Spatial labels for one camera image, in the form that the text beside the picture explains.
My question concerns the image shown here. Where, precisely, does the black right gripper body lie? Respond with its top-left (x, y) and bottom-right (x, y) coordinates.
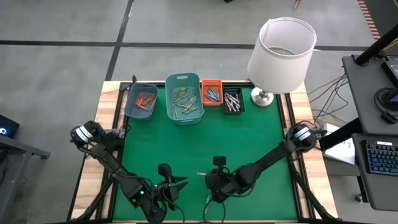
top-left (205, 156), bottom-right (238, 203)

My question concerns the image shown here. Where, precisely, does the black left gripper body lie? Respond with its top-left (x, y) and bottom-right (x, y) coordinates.
top-left (155, 163), bottom-right (180, 203)

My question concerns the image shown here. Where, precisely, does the tall teal plastic bin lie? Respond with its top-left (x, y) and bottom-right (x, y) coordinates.
top-left (164, 73), bottom-right (205, 126)

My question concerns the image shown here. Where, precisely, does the short white crayon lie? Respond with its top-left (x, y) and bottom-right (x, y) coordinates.
top-left (226, 96), bottom-right (239, 110)

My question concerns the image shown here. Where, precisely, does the green table mat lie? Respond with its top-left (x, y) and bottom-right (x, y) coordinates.
top-left (112, 84), bottom-right (299, 222)

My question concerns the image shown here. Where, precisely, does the black plastic basket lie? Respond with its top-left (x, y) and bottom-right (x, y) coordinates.
top-left (223, 87), bottom-right (245, 115)

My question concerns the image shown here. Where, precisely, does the dark teal stepped bin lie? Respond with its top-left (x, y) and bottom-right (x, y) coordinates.
top-left (124, 83), bottom-right (159, 120)

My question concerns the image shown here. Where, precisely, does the orange plastic basket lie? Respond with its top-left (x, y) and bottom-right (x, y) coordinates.
top-left (201, 79), bottom-right (224, 106)

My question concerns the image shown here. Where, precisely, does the black corner clamp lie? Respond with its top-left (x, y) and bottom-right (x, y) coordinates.
top-left (119, 74), bottom-right (137, 91)

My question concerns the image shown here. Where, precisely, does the silver lamp white shade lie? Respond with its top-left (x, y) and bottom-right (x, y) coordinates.
top-left (247, 17), bottom-right (317, 108)

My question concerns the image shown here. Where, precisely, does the white paper sheet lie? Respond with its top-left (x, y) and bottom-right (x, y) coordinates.
top-left (323, 136), bottom-right (356, 166)

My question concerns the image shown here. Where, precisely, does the black diagonal pole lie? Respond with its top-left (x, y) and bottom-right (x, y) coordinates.
top-left (354, 23), bottom-right (398, 67)
top-left (318, 118), bottom-right (363, 152)

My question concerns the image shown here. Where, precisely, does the grey desk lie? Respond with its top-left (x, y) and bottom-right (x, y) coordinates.
top-left (341, 54), bottom-right (398, 136)
top-left (351, 133), bottom-right (398, 212)

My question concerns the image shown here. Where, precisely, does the grey side table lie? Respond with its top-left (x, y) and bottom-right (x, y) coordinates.
top-left (0, 135), bottom-right (51, 224)

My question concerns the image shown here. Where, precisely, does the backlit black keyboard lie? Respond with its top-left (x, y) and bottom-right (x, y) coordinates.
top-left (365, 140), bottom-right (398, 177)

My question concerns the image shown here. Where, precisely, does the black device blue light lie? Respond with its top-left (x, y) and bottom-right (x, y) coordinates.
top-left (0, 114), bottom-right (20, 139)

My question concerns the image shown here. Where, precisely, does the black screen device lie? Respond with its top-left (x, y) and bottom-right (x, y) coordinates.
top-left (381, 55), bottom-right (398, 88)

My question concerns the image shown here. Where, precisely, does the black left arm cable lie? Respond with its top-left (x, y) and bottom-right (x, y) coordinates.
top-left (160, 185), bottom-right (187, 223)

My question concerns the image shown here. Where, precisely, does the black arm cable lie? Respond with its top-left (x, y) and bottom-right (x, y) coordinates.
top-left (202, 194), bottom-right (226, 223)
top-left (160, 185), bottom-right (187, 223)

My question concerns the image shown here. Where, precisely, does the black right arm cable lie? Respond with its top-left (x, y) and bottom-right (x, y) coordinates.
top-left (202, 194), bottom-right (226, 223)

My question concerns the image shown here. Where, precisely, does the black table frame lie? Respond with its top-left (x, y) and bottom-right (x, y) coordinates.
top-left (104, 80), bottom-right (312, 223)

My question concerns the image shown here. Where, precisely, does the black floor cable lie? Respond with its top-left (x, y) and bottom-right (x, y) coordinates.
top-left (310, 77), bottom-right (351, 127)

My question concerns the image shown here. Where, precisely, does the orange floor cable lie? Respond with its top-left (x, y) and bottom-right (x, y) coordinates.
top-left (307, 74), bottom-right (346, 103)

